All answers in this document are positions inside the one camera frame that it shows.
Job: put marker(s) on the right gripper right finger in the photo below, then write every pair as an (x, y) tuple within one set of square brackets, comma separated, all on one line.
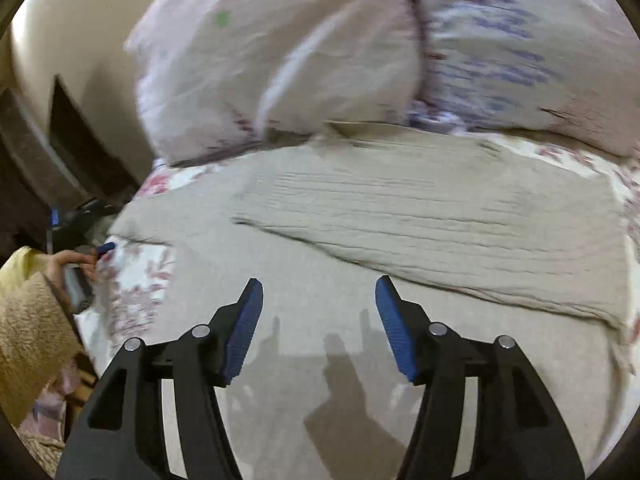
[(519, 433)]

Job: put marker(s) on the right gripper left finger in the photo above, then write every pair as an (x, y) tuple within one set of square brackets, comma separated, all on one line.
[(120, 433)]

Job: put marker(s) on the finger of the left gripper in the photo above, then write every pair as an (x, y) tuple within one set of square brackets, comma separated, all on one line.
[(105, 248)]

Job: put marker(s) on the beige knitted garment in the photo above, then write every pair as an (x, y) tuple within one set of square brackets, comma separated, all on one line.
[(488, 241)]

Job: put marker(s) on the yellow fleece sleeve forearm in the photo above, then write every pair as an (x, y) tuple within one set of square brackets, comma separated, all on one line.
[(38, 333)]

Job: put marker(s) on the person's left hand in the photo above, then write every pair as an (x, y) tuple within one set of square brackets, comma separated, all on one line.
[(57, 263)]

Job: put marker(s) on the floral bed sheet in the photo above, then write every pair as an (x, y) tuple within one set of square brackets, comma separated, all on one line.
[(136, 275)]

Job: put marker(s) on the pale patterned pillow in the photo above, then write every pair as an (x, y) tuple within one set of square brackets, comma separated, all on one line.
[(220, 76)]

